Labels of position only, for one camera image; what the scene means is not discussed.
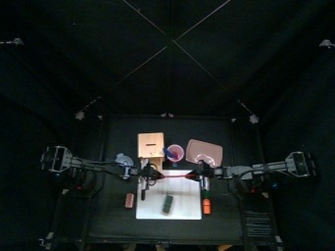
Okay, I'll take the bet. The light wooden box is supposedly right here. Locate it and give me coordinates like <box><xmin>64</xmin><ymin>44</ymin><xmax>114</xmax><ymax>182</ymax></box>
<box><xmin>137</xmin><ymin>131</ymin><xmax>167</xmax><ymax>171</ymax></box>

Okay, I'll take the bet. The blue utensil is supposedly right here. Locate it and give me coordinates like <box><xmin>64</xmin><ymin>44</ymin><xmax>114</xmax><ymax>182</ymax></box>
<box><xmin>163</xmin><ymin>147</ymin><xmax>179</xmax><ymax>162</ymax></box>

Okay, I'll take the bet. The grey blue round object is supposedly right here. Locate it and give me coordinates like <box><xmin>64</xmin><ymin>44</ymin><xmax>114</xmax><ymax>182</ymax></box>
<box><xmin>113</xmin><ymin>152</ymin><xmax>136</xmax><ymax>167</ymax></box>

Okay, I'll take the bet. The pink rectangular plate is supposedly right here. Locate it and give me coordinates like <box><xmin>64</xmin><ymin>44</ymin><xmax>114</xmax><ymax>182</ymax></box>
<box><xmin>184</xmin><ymin>138</ymin><xmax>224</xmax><ymax>168</ymax></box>

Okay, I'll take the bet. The white cutting board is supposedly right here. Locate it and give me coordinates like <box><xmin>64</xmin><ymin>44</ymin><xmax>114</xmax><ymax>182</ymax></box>
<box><xmin>135</xmin><ymin>169</ymin><xmax>203</xmax><ymax>221</ymax></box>

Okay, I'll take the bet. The orange green toy carrot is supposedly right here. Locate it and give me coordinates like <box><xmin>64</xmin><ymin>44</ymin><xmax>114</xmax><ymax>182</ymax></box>
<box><xmin>201</xmin><ymin>191</ymin><xmax>212</xmax><ymax>216</ymax></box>

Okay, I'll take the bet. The salmon pink toy piece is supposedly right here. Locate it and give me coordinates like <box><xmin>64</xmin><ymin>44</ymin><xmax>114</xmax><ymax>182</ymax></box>
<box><xmin>124</xmin><ymin>192</ymin><xmax>136</xmax><ymax>210</ymax></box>

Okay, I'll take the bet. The dark green sushi roll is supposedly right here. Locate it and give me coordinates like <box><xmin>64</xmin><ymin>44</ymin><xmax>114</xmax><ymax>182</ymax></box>
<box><xmin>161</xmin><ymin>194</ymin><xmax>173</xmax><ymax>215</ymax></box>

